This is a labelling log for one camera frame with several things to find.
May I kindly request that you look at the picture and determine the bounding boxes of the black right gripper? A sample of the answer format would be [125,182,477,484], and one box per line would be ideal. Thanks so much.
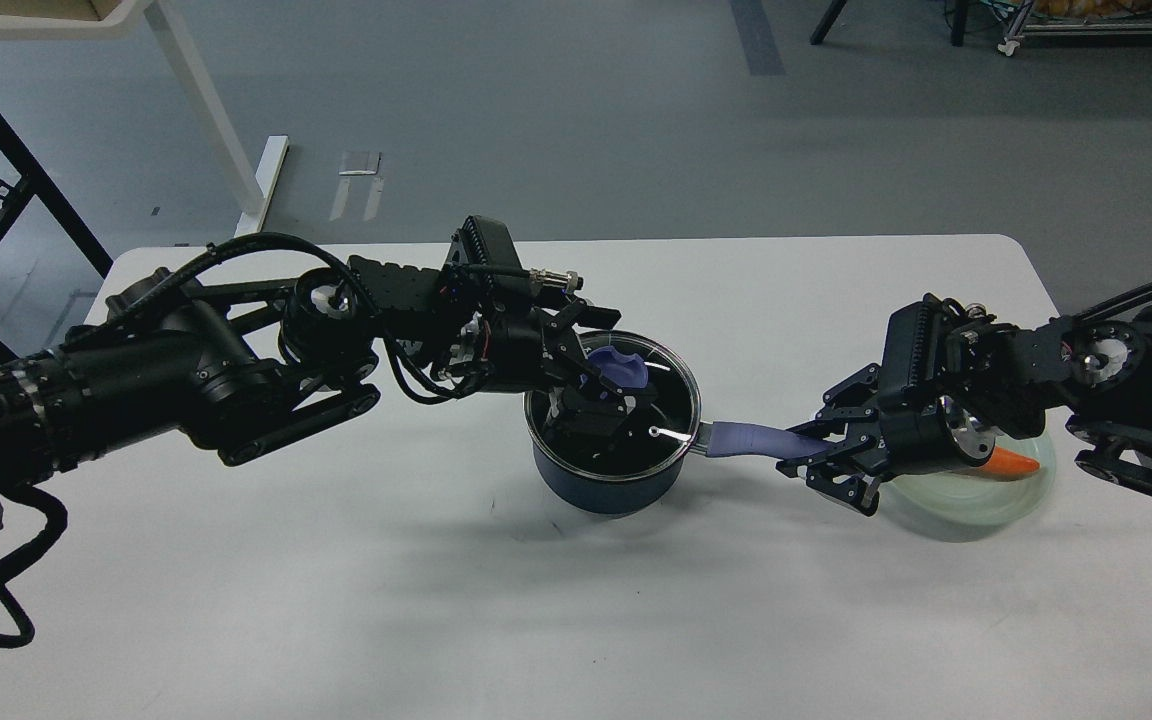
[774,293,996,516]

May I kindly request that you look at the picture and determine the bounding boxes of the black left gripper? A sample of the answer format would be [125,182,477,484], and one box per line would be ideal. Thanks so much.
[442,268,652,461]

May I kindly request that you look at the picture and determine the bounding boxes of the glass pot lid blue knob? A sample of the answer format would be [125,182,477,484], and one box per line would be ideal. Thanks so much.
[524,329,704,479]

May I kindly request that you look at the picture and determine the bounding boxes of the blue saucepan with handle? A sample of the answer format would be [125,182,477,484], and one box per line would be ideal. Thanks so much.
[524,331,829,518]

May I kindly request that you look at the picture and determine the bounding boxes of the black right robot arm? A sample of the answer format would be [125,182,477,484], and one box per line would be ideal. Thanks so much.
[776,282,1152,516]

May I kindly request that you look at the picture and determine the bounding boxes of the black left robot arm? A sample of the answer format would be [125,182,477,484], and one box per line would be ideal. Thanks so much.
[0,217,657,650]

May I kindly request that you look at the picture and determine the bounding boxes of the pale green glass plate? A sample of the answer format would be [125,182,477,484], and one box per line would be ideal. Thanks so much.
[877,433,1058,543]

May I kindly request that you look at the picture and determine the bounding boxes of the orange toy carrot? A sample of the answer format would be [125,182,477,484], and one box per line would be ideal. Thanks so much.
[979,446,1043,480]

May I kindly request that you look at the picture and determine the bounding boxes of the black furniture legs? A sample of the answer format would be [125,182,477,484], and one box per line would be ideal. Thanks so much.
[806,1,977,50]

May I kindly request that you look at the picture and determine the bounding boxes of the wheeled metal cart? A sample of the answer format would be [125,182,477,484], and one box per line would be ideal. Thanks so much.
[996,1,1152,56]

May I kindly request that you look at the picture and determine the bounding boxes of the white desk frame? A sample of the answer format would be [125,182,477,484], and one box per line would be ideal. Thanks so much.
[0,1,291,236]

